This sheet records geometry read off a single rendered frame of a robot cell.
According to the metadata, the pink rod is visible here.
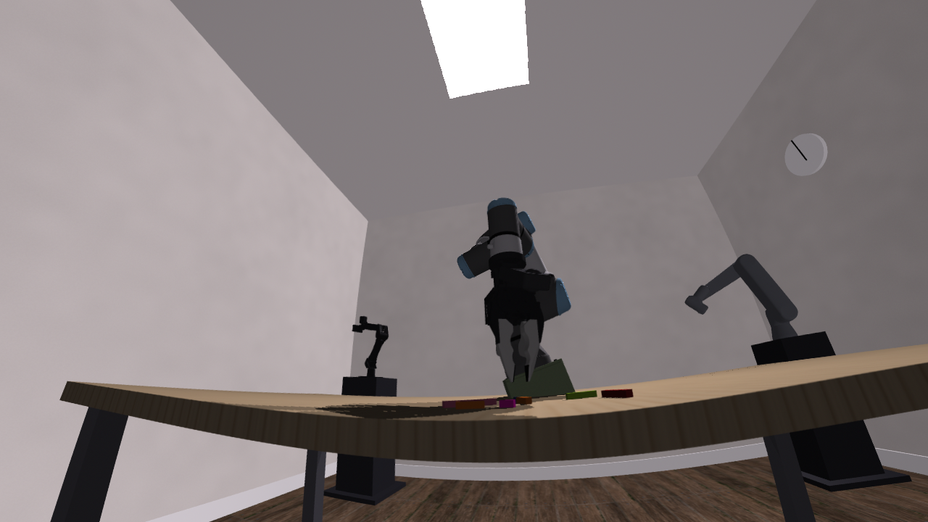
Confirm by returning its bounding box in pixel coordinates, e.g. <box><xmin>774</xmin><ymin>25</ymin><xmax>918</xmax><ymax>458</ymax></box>
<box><xmin>442</xmin><ymin>398</ymin><xmax>497</xmax><ymax>408</ymax></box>

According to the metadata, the lime green rod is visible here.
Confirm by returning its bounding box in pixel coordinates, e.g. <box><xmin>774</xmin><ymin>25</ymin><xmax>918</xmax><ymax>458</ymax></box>
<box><xmin>565</xmin><ymin>390</ymin><xmax>597</xmax><ymax>399</ymax></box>

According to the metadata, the red rod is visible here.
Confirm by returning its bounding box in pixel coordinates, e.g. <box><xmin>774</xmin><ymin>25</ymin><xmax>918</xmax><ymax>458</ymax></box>
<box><xmin>601</xmin><ymin>389</ymin><xmax>633</xmax><ymax>398</ymax></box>

